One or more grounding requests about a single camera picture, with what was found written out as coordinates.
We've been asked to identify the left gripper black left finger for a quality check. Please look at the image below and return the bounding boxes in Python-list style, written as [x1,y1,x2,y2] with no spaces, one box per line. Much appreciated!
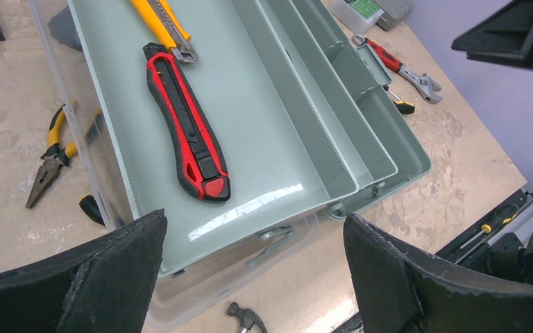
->
[0,210,167,332]

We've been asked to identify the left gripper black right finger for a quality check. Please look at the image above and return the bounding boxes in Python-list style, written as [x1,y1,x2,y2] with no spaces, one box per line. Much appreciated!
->
[343,214,533,332]

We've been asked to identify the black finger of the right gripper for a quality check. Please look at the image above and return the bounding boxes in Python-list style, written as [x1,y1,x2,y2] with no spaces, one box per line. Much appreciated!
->
[451,1,533,71]

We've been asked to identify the black handled screwdriver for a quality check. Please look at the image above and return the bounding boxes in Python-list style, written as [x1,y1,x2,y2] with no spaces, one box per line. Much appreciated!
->
[79,194,105,226]

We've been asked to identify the black yellow stubby screwdriver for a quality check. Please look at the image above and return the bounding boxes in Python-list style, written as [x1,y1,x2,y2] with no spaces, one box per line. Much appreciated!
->
[383,85,416,114]

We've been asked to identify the red black utility knife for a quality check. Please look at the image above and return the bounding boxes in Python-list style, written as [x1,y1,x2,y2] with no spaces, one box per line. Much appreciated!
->
[143,42,231,202]

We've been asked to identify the translucent green tool box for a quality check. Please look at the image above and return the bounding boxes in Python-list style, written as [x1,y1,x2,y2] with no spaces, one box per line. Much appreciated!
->
[29,1,431,332]

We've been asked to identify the yellow handled pliers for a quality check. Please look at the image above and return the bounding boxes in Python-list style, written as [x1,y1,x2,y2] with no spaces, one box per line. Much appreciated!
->
[130,0,199,62]

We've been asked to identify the yellow black tool on base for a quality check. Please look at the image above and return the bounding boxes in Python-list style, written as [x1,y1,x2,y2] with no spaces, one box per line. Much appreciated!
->
[455,204,520,253]

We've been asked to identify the red adjustable wrench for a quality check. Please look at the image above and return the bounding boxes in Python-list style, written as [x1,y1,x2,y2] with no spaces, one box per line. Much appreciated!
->
[352,34,443,104]

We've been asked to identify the grey plastic case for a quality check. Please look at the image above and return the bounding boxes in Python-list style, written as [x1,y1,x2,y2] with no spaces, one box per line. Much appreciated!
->
[374,0,414,31]

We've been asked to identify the yellow black needle pliers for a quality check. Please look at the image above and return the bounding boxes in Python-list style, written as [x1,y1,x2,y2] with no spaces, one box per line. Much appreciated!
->
[25,104,78,209]

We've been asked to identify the green white screw box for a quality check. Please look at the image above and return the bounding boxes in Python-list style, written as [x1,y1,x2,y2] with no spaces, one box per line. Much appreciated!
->
[327,0,384,35]

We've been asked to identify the small black flat box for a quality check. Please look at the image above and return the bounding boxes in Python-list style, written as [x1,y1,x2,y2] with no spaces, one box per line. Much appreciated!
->
[47,6,83,52]

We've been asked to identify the black handled hammer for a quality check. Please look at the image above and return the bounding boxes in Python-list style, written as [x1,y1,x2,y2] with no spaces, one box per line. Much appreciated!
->
[227,302,268,333]

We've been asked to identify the aluminium rail frame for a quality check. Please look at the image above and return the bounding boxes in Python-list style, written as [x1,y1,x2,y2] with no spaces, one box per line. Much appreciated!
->
[477,194,533,255]

